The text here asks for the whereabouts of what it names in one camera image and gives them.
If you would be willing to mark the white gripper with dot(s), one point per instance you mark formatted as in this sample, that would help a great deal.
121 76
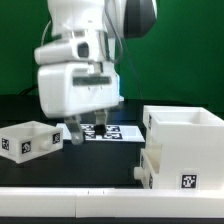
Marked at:
67 89

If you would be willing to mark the white drawer box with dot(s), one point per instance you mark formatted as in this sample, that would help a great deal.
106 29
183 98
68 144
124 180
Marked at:
146 171
29 140

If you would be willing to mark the white drawer box front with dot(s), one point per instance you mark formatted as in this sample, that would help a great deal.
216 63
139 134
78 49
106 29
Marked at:
146 171

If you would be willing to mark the white drawer cabinet frame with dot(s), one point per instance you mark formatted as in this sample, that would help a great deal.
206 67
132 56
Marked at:
184 148

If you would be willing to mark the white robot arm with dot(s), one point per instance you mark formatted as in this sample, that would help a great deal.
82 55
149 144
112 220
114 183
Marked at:
102 23

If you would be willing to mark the white marker base plate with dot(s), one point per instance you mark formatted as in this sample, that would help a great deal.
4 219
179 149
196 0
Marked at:
114 133

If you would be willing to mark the white front fence rail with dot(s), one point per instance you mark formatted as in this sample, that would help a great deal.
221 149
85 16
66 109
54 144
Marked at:
111 203

